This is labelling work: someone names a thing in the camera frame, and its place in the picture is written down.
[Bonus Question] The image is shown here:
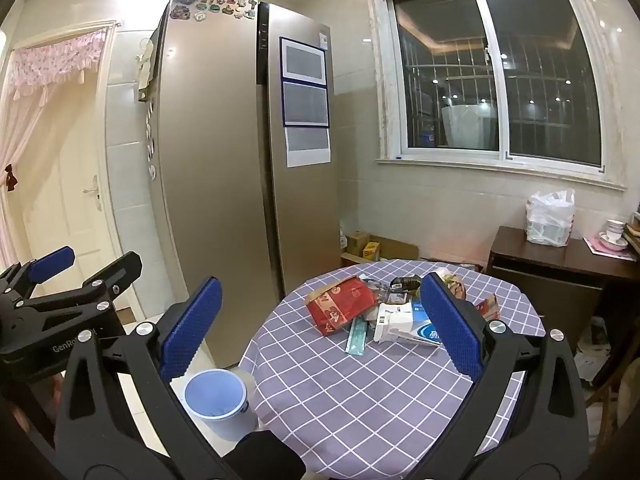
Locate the orange white plastic bag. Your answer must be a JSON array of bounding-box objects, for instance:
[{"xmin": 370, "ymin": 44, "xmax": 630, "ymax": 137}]
[{"xmin": 434, "ymin": 267, "xmax": 467, "ymax": 302}]

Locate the row of fridge magnets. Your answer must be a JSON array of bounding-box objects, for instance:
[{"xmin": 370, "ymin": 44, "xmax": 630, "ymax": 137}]
[{"xmin": 170, "ymin": 0, "xmax": 259, "ymax": 22}]

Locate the pink tray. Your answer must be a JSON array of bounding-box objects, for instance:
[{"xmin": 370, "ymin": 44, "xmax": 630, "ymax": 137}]
[{"xmin": 582, "ymin": 235, "xmax": 637, "ymax": 262}]

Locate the large open cardboard box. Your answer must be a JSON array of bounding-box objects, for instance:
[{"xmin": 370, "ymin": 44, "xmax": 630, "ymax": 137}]
[{"xmin": 370, "ymin": 235, "xmax": 421, "ymax": 262}]

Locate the red gold printed packet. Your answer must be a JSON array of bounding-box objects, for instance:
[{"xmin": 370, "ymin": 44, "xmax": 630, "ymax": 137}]
[{"xmin": 306, "ymin": 280, "xmax": 379, "ymax": 338}]

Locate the white blue carton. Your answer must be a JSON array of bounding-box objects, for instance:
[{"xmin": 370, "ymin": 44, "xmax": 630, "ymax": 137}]
[{"xmin": 374, "ymin": 301, "xmax": 446, "ymax": 347}]

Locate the purple checked tablecloth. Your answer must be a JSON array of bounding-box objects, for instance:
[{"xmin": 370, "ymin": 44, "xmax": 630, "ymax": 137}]
[{"xmin": 239, "ymin": 259, "xmax": 547, "ymax": 461}]

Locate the white framed sliding window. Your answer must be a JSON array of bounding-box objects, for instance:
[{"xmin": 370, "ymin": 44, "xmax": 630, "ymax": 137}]
[{"xmin": 367, "ymin": 0, "xmax": 628, "ymax": 193}]

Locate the champagne side-by-side refrigerator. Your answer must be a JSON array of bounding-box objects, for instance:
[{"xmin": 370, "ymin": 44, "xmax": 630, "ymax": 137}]
[{"xmin": 137, "ymin": 0, "xmax": 343, "ymax": 368}]

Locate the person's leg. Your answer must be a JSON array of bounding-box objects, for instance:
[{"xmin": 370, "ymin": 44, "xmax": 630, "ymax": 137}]
[{"xmin": 220, "ymin": 430, "xmax": 307, "ymax": 480}]

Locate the wooden chair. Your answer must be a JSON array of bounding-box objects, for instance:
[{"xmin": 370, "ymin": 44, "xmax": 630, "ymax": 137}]
[{"xmin": 582, "ymin": 330, "xmax": 640, "ymax": 413}]

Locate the orange brown snack packet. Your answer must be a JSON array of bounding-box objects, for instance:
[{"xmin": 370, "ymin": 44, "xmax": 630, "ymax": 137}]
[{"xmin": 472, "ymin": 292, "xmax": 502, "ymax": 322}]

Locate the dark snack packet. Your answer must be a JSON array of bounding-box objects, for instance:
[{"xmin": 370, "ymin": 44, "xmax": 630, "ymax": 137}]
[{"xmin": 390, "ymin": 274, "xmax": 426, "ymax": 294}]

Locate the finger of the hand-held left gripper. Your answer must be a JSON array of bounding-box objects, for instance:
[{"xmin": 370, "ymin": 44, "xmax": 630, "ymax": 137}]
[
  {"xmin": 10, "ymin": 251, "xmax": 142, "ymax": 333},
  {"xmin": 0, "ymin": 246, "xmax": 76, "ymax": 311}
]

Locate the teal flat packet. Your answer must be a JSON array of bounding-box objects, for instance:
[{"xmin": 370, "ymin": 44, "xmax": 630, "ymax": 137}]
[{"xmin": 346, "ymin": 319, "xmax": 369, "ymax": 357}]

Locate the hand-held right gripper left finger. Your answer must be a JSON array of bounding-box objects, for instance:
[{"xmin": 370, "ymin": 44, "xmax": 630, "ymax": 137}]
[{"xmin": 54, "ymin": 276, "xmax": 228, "ymax": 480}]

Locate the dark wooden cabinet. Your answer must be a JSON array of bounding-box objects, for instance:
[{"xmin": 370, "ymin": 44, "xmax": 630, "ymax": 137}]
[{"xmin": 487, "ymin": 226, "xmax": 640, "ymax": 363}]

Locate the blue framed paper sheet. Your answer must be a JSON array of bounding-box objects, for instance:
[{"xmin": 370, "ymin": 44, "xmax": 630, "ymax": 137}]
[
  {"xmin": 282, "ymin": 81, "xmax": 331, "ymax": 128},
  {"xmin": 278, "ymin": 36, "xmax": 327, "ymax": 84}
]

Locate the small brown cardboard box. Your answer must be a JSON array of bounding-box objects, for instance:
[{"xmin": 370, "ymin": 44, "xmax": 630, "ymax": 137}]
[{"xmin": 345, "ymin": 230, "xmax": 372, "ymax": 257}]

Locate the white panel door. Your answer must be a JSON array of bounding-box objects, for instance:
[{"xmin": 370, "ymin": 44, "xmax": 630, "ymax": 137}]
[{"xmin": 20, "ymin": 35, "xmax": 132, "ymax": 321}]

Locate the stack of white bowls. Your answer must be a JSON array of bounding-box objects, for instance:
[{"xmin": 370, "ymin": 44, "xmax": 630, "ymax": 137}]
[{"xmin": 597, "ymin": 219, "xmax": 630, "ymax": 252}]

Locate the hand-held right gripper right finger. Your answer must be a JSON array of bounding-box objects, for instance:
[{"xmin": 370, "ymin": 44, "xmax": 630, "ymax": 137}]
[{"xmin": 419, "ymin": 271, "xmax": 590, "ymax": 480}]

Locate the light blue trash bin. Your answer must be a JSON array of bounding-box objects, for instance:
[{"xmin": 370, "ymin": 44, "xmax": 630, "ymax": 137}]
[{"xmin": 184, "ymin": 368, "xmax": 249, "ymax": 442}]

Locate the pink sheer curtain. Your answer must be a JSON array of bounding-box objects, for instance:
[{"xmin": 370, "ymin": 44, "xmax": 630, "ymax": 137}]
[{"xmin": 0, "ymin": 27, "xmax": 108, "ymax": 271}]

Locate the white paper sheet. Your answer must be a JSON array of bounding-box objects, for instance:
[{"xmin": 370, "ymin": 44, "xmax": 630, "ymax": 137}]
[{"xmin": 285, "ymin": 126, "xmax": 332, "ymax": 169}]

